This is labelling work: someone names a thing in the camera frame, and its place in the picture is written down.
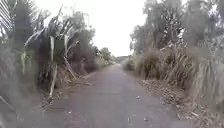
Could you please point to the row of flax bushes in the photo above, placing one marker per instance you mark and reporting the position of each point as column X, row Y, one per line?
column 50, row 50

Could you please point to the leaf litter verge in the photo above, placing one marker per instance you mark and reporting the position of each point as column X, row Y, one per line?
column 173, row 98

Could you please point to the dry leaf litter strip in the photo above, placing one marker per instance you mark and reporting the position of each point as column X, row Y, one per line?
column 55, row 96

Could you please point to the grey asphalt path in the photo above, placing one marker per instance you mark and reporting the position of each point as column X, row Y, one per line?
column 111, row 100

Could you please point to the row of trees and bushes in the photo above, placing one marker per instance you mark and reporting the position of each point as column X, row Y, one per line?
column 180, row 43

